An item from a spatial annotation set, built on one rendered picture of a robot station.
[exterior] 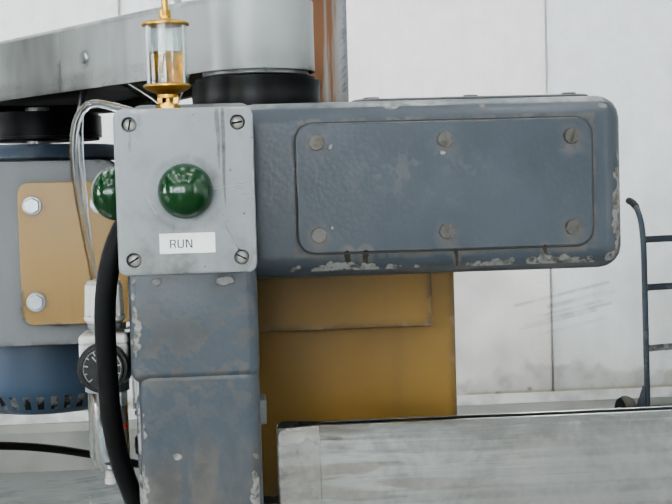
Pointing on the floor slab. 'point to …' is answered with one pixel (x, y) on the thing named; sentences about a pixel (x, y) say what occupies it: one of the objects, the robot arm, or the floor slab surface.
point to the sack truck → (645, 314)
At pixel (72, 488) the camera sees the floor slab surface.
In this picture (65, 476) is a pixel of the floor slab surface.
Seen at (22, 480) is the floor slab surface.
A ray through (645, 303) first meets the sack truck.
